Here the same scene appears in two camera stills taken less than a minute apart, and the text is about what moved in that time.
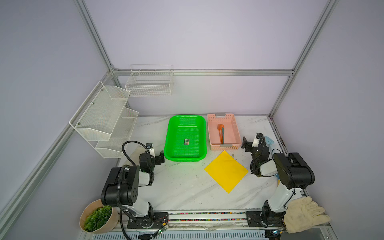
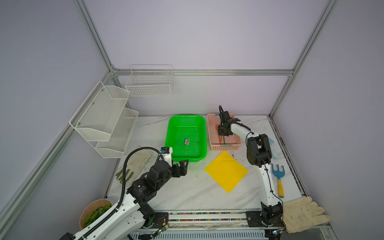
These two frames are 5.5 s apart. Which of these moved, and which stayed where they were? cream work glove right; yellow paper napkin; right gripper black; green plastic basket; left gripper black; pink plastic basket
Moved: right gripper black; left gripper black
Stayed: cream work glove right; pink plastic basket; green plastic basket; yellow paper napkin
